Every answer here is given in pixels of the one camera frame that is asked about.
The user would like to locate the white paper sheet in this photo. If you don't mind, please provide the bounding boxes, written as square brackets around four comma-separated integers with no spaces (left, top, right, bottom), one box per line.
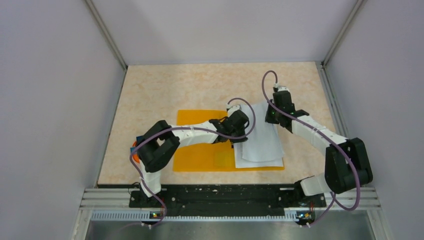
[234,101,285,162]

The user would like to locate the orange plastic folder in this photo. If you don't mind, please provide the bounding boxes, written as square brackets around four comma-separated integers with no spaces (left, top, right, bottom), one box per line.
[172,109,285,172]

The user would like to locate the dark blue toy block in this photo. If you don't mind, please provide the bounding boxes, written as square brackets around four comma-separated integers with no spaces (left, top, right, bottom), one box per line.
[136,135,145,143]

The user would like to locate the orange curved toy block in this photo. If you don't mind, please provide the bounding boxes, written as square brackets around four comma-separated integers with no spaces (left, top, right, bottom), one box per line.
[130,141,140,164]

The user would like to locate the printed paper stack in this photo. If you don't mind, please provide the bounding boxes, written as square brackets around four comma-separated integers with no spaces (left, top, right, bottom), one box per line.
[234,147,284,169]

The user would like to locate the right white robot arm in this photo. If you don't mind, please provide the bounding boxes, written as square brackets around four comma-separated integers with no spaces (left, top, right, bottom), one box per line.
[265,84,374,206]

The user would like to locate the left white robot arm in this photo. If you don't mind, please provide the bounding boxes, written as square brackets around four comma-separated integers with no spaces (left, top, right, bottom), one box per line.
[130,105,256,207]

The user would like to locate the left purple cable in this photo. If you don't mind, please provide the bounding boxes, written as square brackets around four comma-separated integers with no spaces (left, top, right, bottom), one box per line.
[129,97,257,229]

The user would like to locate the purple cable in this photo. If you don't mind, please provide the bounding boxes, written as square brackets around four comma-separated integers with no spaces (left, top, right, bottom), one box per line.
[261,70,362,229]
[129,97,257,229]

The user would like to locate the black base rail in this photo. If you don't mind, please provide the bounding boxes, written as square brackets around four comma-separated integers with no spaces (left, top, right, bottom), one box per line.
[129,184,327,217]

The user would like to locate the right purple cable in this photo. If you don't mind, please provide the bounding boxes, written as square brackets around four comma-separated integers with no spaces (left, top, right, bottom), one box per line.
[261,70,362,229]

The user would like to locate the white slotted cable duct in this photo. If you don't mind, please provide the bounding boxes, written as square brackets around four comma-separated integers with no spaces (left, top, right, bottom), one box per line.
[90,210,299,222]

